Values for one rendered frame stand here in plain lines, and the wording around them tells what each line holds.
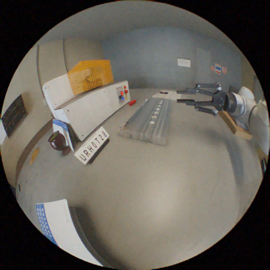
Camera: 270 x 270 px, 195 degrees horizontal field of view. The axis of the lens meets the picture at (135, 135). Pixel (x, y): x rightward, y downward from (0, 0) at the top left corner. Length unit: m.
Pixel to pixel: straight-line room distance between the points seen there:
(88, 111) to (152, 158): 0.36
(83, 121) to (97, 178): 0.27
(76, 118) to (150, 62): 2.43
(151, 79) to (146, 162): 2.46
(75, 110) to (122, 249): 0.50
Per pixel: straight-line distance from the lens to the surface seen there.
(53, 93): 0.61
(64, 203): 0.19
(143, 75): 2.62
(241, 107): 0.40
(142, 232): 0.24
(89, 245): 0.26
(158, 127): 0.31
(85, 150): 0.31
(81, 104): 0.41
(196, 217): 0.27
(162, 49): 2.66
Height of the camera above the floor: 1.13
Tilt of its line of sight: 42 degrees down
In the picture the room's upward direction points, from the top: 9 degrees counter-clockwise
